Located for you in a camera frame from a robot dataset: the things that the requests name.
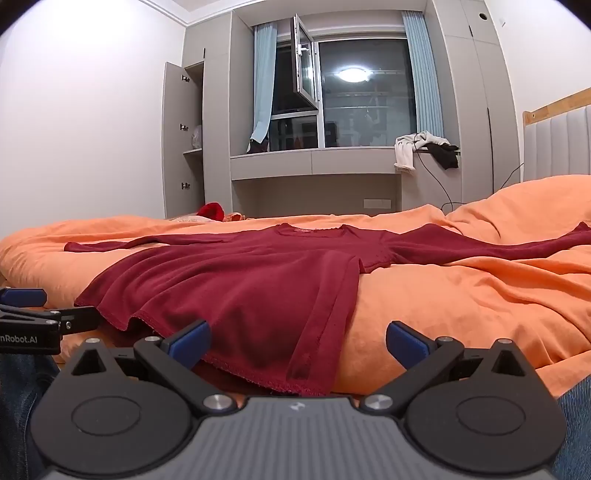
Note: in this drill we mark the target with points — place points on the dark cloth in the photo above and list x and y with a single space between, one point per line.
256 146

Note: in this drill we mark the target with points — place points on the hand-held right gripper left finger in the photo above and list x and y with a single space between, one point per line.
191 344

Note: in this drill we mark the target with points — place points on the dark red long-sleeved shirt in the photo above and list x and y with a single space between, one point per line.
240 295

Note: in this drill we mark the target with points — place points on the orange blanket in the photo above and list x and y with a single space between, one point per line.
461 300

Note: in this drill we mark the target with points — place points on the person's right leg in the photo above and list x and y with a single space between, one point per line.
575 429

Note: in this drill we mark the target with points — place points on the grey built-in wardrobe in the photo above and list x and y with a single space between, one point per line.
480 115

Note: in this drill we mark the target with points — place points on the light blue curtain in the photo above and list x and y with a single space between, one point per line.
422 83
263 83

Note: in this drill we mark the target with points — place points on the black garment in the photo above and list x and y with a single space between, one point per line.
445 157

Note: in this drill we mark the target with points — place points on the grey cabinet door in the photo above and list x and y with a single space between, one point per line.
175 138

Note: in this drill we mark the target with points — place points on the window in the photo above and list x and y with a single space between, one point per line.
360 110

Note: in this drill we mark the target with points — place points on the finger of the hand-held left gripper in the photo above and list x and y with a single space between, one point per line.
78 318
23 297

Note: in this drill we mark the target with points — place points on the peach patterned sheet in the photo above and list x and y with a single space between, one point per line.
189 219

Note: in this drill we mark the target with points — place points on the person's left leg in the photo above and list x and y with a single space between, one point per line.
23 406

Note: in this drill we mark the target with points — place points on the grey padded wooden headboard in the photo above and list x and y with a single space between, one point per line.
558 143

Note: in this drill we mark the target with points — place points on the open window sash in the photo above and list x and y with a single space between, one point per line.
304 69

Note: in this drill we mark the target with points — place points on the clear plastic bag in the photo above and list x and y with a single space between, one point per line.
197 136

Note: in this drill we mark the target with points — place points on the white garment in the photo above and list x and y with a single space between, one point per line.
406 152

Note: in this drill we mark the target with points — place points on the person's leg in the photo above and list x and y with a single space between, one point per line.
23 406
575 429

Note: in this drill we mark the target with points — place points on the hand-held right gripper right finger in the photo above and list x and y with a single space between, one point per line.
406 341

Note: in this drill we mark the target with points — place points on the bright red cloth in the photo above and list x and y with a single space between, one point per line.
212 210

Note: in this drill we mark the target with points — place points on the orange patterned cloth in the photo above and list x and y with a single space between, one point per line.
234 216

